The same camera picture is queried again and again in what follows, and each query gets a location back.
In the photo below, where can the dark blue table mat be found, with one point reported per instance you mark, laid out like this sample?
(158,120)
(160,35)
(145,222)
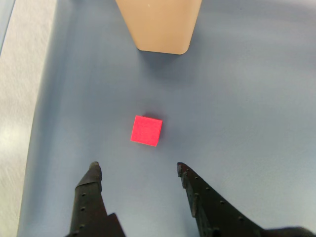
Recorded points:
(197,98)

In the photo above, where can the beige metal container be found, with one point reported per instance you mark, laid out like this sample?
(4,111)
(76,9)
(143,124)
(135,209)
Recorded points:
(160,24)

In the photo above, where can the red cube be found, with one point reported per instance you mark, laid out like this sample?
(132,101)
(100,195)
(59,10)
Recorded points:
(146,130)

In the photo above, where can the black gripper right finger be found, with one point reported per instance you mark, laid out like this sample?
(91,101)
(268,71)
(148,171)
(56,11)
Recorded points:
(212,212)

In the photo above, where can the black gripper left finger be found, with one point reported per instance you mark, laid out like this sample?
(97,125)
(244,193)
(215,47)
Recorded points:
(86,205)

